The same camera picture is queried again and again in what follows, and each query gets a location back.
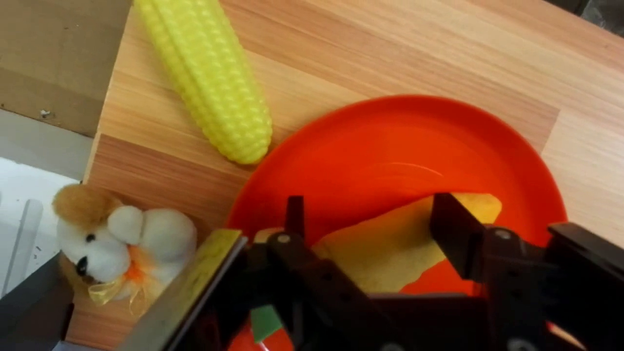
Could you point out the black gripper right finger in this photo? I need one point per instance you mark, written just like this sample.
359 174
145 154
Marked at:
497 260

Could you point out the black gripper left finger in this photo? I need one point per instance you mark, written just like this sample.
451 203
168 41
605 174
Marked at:
320 305

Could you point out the yellow carrot plushie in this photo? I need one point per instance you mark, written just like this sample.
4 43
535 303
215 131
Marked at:
386 252

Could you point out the orange plastic plate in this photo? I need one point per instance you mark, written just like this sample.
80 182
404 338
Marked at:
371 156

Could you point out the small white plush dog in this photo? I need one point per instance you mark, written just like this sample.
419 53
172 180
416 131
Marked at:
119 252

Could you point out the yellow toy corn cob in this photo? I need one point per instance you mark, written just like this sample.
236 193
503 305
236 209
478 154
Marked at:
207 67

